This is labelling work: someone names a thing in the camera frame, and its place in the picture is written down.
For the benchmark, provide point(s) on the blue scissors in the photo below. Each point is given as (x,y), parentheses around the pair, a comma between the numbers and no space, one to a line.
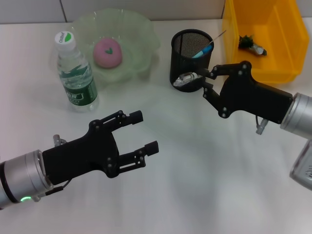
(203,51)

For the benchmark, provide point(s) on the grey white pen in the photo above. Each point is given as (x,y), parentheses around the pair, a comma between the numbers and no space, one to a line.
(186,78)

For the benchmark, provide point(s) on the pink toy peach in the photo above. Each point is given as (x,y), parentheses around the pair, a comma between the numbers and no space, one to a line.
(107,61)

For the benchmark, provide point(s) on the green plastic wrapper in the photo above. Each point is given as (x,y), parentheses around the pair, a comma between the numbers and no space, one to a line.
(247,42)

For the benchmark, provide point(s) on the clear green-label water bottle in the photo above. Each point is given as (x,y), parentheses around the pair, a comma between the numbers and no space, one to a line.
(78,95)

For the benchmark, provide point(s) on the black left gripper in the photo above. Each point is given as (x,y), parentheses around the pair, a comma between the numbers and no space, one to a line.
(80,158)

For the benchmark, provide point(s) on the black mesh pen holder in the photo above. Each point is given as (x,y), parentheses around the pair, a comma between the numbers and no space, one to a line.
(185,64)

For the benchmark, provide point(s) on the clear plastic ruler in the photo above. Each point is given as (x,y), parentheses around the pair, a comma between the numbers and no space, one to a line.
(219,36)

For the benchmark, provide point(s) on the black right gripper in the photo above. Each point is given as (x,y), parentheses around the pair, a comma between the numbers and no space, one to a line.
(253,97)

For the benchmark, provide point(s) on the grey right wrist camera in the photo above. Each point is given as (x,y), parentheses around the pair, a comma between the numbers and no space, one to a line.
(303,165)

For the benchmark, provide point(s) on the translucent green fruit bowl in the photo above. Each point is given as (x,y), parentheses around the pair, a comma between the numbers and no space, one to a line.
(136,31)

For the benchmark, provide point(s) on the yellow plastic bin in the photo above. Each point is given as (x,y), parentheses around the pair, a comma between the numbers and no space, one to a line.
(268,73)

